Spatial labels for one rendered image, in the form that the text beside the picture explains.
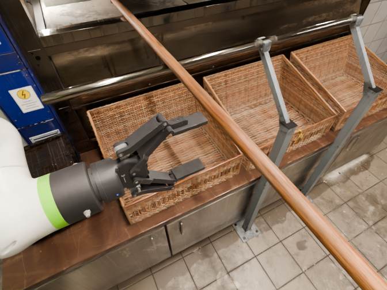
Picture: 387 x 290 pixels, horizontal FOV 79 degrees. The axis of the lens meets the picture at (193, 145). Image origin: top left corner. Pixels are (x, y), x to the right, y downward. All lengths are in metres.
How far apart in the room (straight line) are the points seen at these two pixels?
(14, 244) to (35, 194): 0.08
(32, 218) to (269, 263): 1.42
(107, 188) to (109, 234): 0.68
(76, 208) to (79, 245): 0.69
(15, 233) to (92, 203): 0.11
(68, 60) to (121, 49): 0.21
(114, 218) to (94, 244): 0.12
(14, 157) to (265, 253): 1.46
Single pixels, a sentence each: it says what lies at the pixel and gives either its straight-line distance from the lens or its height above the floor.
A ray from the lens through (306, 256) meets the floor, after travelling 1.74.
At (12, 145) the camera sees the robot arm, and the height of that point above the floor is 1.25.
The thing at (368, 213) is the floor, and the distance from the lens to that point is 2.09.
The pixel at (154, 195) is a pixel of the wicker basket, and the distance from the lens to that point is 0.95.
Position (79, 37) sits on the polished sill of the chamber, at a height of 1.15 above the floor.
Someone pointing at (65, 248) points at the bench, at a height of 0.58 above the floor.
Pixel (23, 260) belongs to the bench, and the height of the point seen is 0.58.
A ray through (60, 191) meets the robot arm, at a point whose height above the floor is 1.23.
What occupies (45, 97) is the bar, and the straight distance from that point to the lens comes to 0.72.
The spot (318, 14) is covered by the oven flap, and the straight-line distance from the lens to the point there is 1.73.
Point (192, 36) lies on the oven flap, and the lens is 1.22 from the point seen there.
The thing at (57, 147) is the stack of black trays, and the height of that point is 0.83.
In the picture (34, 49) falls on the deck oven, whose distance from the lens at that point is 1.07.
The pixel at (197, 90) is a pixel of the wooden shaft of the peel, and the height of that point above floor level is 1.20.
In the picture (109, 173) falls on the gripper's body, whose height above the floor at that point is 1.22.
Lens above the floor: 1.54
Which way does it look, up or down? 48 degrees down
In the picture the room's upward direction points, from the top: straight up
